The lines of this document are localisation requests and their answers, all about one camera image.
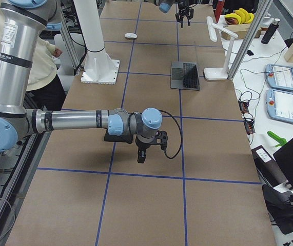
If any white computer mouse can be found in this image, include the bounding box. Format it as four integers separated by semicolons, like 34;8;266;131
124;33;138;39

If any far blue teach pendant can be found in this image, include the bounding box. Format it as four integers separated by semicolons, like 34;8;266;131
265;64;293;92

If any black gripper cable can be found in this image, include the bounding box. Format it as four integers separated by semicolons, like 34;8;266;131
159;110;183;159

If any green plastic part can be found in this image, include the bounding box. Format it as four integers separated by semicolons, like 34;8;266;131
267;131;287;148

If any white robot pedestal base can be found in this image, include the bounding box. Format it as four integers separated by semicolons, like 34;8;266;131
74;0;120;84

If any grey laptop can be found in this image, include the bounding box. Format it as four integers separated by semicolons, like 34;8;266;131
170;61;200;91

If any black bottle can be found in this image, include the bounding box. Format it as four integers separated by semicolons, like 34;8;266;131
261;18;280;44

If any near blue teach pendant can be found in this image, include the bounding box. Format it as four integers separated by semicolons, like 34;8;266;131
266;89;293;124

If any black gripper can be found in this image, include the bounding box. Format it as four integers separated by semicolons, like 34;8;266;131
135;130;167;163
175;7;194;28

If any white desk lamp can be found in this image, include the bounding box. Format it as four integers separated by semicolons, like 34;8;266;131
204;16;238;80

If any blue teach pendant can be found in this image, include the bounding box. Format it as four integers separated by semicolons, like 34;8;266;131
266;89;293;124
265;64;293;92

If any person in cream sweater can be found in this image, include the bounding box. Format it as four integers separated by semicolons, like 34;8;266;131
0;2;66;111

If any aluminium frame post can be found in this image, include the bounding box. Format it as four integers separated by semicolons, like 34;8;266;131
228;0;273;80

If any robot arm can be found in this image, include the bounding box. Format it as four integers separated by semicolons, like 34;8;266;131
147;0;198;28
0;1;168;163

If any banana bunch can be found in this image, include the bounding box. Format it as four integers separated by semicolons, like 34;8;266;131
224;8;255;25

